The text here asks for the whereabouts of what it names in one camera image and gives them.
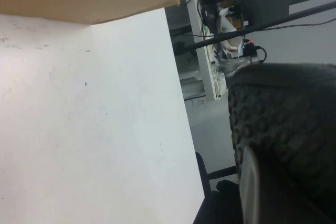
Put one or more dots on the grey flat panel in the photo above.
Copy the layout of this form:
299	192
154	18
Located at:
270	6

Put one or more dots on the black device with red light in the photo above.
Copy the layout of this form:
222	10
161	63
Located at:
250	48

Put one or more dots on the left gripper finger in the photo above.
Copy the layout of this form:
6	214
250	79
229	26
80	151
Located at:
249	187

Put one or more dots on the black sneaker with white tag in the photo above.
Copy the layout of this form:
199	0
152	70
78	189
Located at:
283	119

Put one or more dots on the long black pole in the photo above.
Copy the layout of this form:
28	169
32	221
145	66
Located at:
275	23

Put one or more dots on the black chair part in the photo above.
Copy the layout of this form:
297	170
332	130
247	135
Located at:
203	174

